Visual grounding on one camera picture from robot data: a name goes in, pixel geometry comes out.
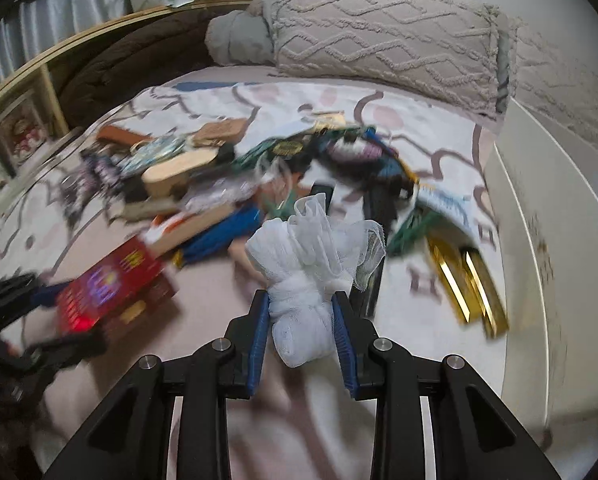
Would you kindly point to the white cardboard box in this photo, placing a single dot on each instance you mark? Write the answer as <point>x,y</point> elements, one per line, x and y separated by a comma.
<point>539,260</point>

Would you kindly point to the engraved wooden tag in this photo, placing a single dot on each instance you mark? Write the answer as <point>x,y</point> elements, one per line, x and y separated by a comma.
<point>219,131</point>

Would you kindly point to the oval wooden box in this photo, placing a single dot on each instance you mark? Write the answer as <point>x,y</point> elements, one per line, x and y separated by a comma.
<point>179,170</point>

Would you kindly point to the wooden bedside shelf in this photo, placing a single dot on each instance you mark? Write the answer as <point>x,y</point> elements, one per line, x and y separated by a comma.
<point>54,100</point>

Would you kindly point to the grey rolled blanket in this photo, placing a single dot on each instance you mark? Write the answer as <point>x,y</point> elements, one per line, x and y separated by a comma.
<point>239,35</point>

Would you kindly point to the white gauze bundle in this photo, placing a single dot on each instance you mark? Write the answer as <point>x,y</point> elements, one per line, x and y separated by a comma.
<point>299,310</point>

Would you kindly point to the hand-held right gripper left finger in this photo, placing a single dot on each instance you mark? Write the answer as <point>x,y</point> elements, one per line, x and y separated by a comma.
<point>259,345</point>

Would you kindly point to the dark crochet pouch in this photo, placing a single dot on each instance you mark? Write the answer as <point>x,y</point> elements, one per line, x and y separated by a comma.
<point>364,160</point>

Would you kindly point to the brown blanket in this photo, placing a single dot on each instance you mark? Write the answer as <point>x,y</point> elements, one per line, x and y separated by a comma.
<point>129,60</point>

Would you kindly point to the printed blanket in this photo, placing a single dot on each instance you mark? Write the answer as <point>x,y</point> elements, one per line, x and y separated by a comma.
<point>204,310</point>

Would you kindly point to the blue tube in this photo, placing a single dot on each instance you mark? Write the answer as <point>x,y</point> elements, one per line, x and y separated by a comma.
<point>219,242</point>

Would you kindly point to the floral fabric pouch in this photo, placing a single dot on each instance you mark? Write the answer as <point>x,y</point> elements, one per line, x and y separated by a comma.
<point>154,152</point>

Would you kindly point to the red cigarette pack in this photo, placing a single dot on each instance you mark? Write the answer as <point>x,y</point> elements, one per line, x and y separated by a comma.
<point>109,285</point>

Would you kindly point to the black round tin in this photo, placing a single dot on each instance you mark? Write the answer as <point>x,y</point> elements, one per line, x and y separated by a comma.
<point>289,148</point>

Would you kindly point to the black green lighter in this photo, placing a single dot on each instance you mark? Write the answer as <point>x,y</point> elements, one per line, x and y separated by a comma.
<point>322,200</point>

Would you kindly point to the framed picture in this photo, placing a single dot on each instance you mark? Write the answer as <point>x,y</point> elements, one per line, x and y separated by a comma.
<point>21,132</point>

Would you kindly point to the beige knit pillow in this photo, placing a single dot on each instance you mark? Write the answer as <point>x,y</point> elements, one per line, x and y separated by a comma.
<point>564,75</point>
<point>379,35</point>

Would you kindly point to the white blue packet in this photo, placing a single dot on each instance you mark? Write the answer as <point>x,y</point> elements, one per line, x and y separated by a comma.
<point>449,210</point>

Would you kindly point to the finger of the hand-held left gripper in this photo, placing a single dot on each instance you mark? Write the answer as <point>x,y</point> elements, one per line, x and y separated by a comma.
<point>69,347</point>
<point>44,294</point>

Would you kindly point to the grey curtain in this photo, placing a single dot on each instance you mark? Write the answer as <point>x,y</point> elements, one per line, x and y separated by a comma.
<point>54,15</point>

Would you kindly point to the green plastic clip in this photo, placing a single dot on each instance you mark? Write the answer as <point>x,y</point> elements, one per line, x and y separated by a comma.
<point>414,232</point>

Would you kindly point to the purple white crochet pouch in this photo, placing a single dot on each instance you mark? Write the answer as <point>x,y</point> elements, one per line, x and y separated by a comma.
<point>99,175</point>

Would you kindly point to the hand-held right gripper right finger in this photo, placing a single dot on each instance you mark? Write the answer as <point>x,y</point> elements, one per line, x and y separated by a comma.
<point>344,345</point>

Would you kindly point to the clear plastic case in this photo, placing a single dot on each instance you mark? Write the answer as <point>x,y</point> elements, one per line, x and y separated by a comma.
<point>219,195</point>

